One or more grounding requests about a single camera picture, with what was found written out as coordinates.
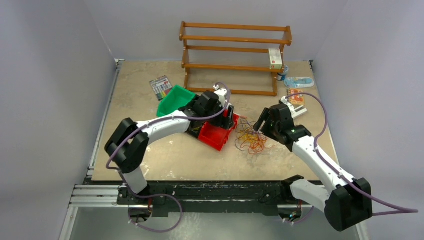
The orange snack packet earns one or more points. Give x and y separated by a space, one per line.
296 96

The white usb charger block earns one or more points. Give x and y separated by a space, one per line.
298 111

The wooden two-tier shelf rack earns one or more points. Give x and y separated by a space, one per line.
232 47

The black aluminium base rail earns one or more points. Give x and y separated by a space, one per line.
266 197

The green plastic bin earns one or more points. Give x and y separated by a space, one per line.
177 97

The black plastic bin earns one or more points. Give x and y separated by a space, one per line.
195 128

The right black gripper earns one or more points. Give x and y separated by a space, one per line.
265 116

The red plastic bin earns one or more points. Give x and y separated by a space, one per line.
214 136

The white red carton box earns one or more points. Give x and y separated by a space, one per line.
275 59

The pack of coloured markers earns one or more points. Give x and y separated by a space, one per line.
161 87

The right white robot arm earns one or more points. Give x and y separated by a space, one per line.
340 198

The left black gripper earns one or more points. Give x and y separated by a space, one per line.
224 122

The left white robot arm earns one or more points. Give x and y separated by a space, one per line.
129 142

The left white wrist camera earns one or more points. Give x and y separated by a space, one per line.
222 94

